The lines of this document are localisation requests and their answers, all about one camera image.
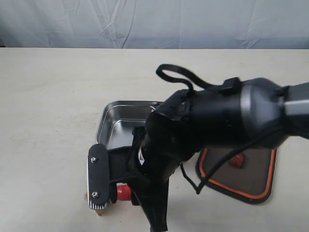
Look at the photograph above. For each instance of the dark transparent lunch box lid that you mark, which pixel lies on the dark transparent lunch box lid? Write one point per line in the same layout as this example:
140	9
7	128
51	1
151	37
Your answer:
247	177

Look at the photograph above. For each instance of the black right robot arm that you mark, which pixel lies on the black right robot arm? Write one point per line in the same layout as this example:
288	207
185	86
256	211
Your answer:
237	114

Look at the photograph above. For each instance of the yellow toy cheese wedge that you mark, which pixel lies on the yellow toy cheese wedge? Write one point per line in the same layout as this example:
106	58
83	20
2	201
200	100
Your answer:
99	212

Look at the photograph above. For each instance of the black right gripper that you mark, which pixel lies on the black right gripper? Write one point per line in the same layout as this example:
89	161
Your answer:
146	166

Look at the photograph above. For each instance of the blue-grey backdrop cloth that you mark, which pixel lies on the blue-grey backdrop cloth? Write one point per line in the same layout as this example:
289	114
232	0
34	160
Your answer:
157	24

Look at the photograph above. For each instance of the steel two-compartment lunch box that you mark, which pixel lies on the steel two-compartment lunch box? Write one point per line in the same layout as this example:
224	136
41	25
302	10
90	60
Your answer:
118	120

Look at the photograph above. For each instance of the red toy sausage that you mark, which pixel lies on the red toy sausage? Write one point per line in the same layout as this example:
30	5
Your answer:
123	192

